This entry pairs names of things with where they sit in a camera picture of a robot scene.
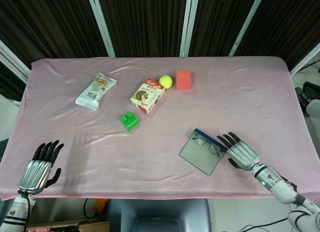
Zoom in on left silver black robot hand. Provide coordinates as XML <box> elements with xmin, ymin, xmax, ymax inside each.
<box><xmin>17</xmin><ymin>139</ymin><xmax>64</xmax><ymax>194</ymax></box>

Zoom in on wire-frame eyeglasses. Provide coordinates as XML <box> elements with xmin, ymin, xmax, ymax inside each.
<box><xmin>189</xmin><ymin>132</ymin><xmax>222</xmax><ymax>158</ymax></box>

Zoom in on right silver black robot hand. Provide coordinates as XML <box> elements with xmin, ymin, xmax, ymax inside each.
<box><xmin>216</xmin><ymin>131</ymin><xmax>260</xmax><ymax>171</ymax></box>

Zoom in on blue glasses case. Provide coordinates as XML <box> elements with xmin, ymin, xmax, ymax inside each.
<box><xmin>178</xmin><ymin>128</ymin><xmax>227</xmax><ymax>177</ymax></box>

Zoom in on pink tablecloth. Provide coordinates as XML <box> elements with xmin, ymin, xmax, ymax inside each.
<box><xmin>0</xmin><ymin>55</ymin><xmax>320</xmax><ymax>202</ymax></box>

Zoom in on yellow tennis ball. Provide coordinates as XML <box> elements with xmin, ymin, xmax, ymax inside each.
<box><xmin>158</xmin><ymin>74</ymin><xmax>174</xmax><ymax>89</ymax></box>

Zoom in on cookie box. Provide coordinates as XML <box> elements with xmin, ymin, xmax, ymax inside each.
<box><xmin>130</xmin><ymin>77</ymin><xmax>166</xmax><ymax>115</ymax></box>

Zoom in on white frame post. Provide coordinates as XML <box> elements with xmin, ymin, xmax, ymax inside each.
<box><xmin>86</xmin><ymin>0</ymin><xmax>116</xmax><ymax>58</ymax></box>
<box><xmin>0</xmin><ymin>39</ymin><xmax>31</xmax><ymax>83</ymax></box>
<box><xmin>228</xmin><ymin>0</ymin><xmax>266</xmax><ymax>57</ymax></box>
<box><xmin>289</xmin><ymin>40</ymin><xmax>320</xmax><ymax>77</ymax></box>
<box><xmin>179</xmin><ymin>0</ymin><xmax>200</xmax><ymax>58</ymax></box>

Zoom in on black equipment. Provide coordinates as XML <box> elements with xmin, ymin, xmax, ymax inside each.
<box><xmin>294</xmin><ymin>81</ymin><xmax>320</xmax><ymax>115</ymax></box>

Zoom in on green toy brick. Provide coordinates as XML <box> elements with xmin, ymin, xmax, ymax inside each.
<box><xmin>120</xmin><ymin>111</ymin><xmax>140</xmax><ymax>132</ymax></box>

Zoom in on orange object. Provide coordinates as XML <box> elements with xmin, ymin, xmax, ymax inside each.
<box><xmin>92</xmin><ymin>198</ymin><xmax>110</xmax><ymax>214</ymax></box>

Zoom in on cardboard box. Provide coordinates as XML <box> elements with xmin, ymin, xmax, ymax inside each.
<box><xmin>24</xmin><ymin>216</ymin><xmax>111</xmax><ymax>232</ymax></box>

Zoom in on red foam cube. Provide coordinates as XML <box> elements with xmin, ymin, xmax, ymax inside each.
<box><xmin>175</xmin><ymin>70</ymin><xmax>193</xmax><ymax>91</ymax></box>

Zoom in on grey rounded object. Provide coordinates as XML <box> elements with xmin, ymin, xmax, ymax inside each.
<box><xmin>306</xmin><ymin>98</ymin><xmax>320</xmax><ymax>118</ymax></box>

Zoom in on white snack bag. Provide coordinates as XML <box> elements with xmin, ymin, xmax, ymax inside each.
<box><xmin>75</xmin><ymin>72</ymin><xmax>118</xmax><ymax>112</ymax></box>

